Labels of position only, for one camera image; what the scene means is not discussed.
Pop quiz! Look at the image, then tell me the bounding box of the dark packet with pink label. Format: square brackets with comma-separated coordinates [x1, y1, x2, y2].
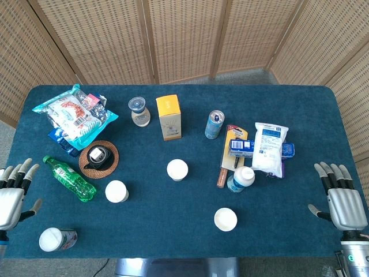
[86, 92, 114, 122]

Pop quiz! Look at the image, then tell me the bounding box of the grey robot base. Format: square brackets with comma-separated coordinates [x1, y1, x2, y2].
[115, 257, 240, 277]

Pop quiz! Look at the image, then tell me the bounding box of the blue box with barcode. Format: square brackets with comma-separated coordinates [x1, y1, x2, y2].
[229, 138, 296, 160]

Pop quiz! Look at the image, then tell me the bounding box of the green plastic bottle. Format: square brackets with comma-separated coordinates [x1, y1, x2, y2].
[42, 155, 97, 203]

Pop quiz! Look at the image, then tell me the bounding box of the purple packet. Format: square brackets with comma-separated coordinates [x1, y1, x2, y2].
[265, 160, 287, 180]

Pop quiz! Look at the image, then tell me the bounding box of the woven bamboo folding screen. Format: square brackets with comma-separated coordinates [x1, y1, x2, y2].
[0, 0, 369, 208]

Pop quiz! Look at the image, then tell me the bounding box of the blue drink can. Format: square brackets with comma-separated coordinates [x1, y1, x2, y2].
[204, 110, 225, 140]

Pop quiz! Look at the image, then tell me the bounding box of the white-lidded printed can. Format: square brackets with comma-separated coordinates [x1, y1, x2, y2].
[39, 227, 78, 252]

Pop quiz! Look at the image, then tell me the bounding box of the black strap holder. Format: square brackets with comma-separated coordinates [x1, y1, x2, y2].
[83, 146, 114, 170]

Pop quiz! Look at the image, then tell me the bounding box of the white cube charger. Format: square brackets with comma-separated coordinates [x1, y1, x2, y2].
[88, 147, 103, 163]

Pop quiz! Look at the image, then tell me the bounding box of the black floor cable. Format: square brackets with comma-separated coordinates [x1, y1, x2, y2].
[93, 258, 111, 277]

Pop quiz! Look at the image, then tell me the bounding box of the blue snack packet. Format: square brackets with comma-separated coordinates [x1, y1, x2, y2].
[48, 128, 81, 158]

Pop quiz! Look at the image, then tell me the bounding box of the yellow and white carton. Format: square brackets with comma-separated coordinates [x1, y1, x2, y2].
[155, 94, 182, 141]

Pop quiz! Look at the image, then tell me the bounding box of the glass jar with clear lid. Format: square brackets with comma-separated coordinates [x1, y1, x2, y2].
[127, 96, 151, 128]

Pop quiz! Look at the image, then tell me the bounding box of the yellow carded knife package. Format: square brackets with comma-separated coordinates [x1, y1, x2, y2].
[216, 124, 249, 189]

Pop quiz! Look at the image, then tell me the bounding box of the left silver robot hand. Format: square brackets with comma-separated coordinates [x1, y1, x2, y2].
[0, 158, 43, 231]

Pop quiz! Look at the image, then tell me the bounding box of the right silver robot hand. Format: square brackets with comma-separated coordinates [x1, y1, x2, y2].
[307, 162, 369, 231]

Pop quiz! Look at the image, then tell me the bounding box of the white bag with blue label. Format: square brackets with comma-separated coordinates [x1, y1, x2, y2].
[251, 122, 289, 179]

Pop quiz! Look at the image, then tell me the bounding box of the round woven rattan coaster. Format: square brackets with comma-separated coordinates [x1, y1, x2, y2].
[78, 140, 120, 179]

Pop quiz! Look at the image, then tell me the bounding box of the white paper cup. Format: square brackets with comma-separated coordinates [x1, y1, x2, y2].
[213, 207, 238, 232]
[167, 159, 189, 182]
[104, 179, 130, 203]

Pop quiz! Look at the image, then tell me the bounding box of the white pill bottle blue label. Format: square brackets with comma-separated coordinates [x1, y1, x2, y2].
[227, 166, 256, 193]

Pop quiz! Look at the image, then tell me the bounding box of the teal-edged snack bag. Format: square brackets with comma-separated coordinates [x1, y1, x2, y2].
[31, 83, 119, 151]

